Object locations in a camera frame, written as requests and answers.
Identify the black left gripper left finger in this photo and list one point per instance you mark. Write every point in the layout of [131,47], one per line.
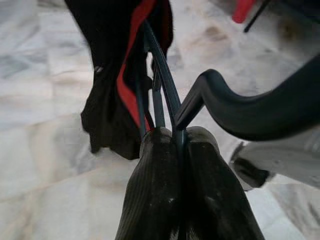
[152,190]

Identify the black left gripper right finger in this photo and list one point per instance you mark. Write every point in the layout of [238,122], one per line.
[215,195]

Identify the black plastic hanger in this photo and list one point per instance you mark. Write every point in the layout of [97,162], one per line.
[250,117]

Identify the black garment red trim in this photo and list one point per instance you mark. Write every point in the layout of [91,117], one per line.
[107,87]

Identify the marble top folding table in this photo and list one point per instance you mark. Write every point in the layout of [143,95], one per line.
[243,11]

